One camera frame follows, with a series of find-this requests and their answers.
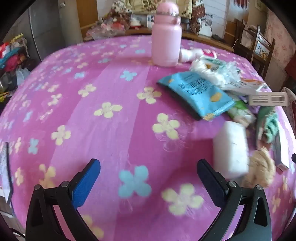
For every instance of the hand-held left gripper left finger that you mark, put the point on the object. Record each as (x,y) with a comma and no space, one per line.
(86,183)

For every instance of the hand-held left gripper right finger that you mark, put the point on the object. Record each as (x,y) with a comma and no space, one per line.
(209,183)

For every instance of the green terry cloth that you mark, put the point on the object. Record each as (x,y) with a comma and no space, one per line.
(269,125)

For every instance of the white orange cardboard box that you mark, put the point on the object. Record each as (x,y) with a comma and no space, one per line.
(245,85)

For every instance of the white foam block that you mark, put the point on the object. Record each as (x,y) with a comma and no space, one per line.
(231,150)

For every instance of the green white plastic packet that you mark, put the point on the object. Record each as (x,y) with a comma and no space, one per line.
(240,113)

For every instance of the flat grey white box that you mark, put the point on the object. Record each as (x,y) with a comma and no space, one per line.
(281,153)

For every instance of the dark framed flat board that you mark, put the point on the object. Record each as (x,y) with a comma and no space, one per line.
(5,173)

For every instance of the pink floral tablecloth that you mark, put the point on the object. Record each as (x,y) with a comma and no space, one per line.
(92,92)

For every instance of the blue snack packet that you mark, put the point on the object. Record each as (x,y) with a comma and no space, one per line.
(196,92)

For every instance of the white barcode cardboard box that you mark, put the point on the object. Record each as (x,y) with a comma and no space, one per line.
(268,98)

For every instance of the crumpled white tissue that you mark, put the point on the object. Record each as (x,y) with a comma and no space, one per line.
(208,74)

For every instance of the green white milk carton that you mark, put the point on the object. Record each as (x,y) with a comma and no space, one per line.
(216,62)

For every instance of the small white plastic bottle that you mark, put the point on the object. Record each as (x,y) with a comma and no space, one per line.
(187,55)

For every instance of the wooden sideboard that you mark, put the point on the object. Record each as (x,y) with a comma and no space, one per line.
(208,40)

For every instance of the red cloth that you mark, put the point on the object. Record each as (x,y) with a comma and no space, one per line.
(291,66)

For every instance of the wooden chair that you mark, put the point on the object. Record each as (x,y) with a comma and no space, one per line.
(254,46)

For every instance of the pile of colourful clothes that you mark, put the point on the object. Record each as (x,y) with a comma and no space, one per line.
(11,60)

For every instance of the small black object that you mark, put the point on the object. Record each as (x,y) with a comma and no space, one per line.
(218,37)

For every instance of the pink drinking bottle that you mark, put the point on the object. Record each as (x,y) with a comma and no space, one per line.
(165,41)

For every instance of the clear plastic bag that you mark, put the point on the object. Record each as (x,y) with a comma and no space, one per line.
(104,30)

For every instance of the framed photo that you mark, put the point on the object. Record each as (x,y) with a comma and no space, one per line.
(205,25)

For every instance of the grey cabinet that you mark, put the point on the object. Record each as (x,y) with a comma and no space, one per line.
(50,27)

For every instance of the brown patterned cloth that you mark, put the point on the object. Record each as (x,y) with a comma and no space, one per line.
(138,9)

